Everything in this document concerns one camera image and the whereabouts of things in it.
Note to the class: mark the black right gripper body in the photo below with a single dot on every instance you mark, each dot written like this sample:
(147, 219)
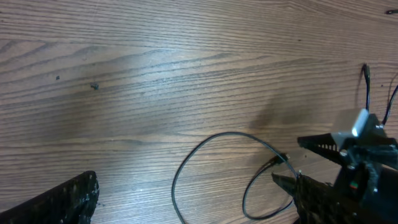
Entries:
(370, 173)

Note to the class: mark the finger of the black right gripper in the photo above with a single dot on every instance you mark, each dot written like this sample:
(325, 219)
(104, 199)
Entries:
(323, 145)
(288, 184)

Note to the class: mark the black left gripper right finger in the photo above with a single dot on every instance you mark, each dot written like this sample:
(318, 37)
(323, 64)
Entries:
(319, 203)

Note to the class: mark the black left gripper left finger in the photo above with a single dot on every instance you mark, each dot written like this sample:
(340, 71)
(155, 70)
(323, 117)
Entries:
(73, 201)

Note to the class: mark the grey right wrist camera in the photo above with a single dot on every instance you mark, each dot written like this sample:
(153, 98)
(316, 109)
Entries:
(349, 124)

